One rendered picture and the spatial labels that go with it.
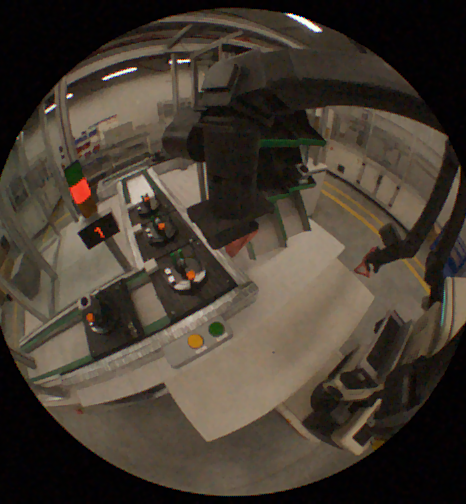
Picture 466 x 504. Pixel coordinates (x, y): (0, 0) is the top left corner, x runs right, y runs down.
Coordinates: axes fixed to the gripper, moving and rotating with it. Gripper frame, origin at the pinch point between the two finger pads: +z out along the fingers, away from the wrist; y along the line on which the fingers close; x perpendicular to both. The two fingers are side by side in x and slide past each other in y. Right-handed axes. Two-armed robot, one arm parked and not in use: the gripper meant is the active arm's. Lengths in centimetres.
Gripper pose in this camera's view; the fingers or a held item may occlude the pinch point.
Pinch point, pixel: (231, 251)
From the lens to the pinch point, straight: 29.2
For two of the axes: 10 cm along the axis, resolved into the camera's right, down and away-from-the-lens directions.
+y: -8.2, 4.4, -3.7
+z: -0.1, 6.3, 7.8
